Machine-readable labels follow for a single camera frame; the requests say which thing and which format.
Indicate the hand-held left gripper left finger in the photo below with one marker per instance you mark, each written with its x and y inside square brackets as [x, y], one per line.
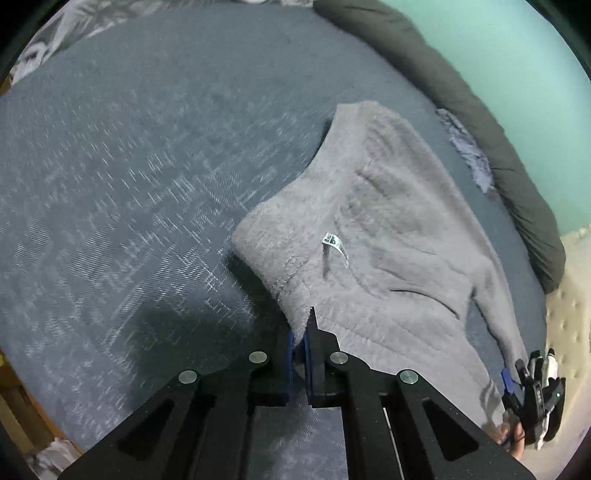
[290, 364]

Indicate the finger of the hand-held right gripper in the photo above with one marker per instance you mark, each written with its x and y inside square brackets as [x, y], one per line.
[507, 381]
[521, 371]

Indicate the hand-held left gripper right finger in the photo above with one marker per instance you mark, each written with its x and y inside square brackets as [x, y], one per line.
[308, 364]

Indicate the grey quilted sweater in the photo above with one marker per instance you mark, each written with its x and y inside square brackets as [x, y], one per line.
[392, 230]

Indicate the person's right hand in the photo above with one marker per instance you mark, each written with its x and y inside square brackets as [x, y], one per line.
[512, 434]

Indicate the cream tufted headboard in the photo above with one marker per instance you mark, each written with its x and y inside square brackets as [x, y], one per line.
[572, 300]

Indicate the blue crumpled garment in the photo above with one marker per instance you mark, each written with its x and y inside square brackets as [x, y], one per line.
[471, 152]

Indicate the white crumpled cloth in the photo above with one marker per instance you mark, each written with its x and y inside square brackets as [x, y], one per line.
[55, 457]

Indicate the dark grey long pillow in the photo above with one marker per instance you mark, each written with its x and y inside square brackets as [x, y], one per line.
[461, 78]

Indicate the light grey pillow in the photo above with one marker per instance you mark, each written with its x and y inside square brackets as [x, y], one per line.
[69, 27]

